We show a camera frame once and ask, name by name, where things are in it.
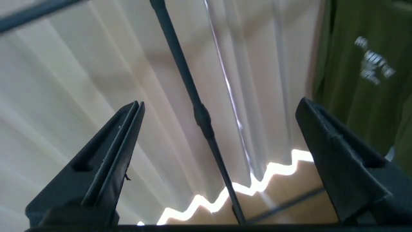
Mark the green long-sleeved shirt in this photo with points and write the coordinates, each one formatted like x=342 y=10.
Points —
x=347 y=64

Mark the black clothes rack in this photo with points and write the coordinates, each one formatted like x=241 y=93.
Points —
x=202 y=116

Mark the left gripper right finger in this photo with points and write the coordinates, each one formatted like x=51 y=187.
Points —
x=338 y=167

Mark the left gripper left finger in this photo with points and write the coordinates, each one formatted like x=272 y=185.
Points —
x=64 y=199

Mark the beige curtain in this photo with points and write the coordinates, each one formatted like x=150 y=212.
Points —
x=80 y=80

